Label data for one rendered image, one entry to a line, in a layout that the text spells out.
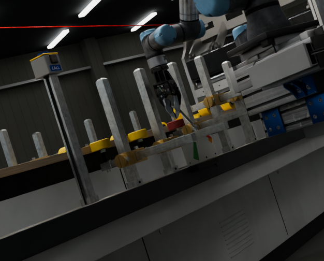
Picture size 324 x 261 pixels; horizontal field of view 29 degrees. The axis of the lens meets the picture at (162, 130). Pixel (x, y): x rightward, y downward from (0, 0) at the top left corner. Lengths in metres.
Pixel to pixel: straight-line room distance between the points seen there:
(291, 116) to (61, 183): 0.86
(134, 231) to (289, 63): 0.87
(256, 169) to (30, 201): 1.31
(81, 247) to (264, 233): 1.61
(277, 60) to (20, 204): 0.98
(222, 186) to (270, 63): 1.09
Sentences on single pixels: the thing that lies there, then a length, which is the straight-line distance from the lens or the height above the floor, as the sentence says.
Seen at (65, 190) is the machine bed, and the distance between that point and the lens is 2.36.
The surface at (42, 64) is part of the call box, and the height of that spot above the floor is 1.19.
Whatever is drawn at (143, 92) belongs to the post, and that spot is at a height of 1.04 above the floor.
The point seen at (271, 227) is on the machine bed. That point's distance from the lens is 3.59.
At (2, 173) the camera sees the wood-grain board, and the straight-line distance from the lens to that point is 2.14.
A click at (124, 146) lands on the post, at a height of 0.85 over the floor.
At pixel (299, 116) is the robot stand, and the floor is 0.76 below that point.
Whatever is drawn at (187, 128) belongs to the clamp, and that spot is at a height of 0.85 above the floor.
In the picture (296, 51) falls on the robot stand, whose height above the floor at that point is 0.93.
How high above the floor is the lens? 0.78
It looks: 2 degrees up
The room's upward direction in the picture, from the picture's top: 18 degrees counter-clockwise
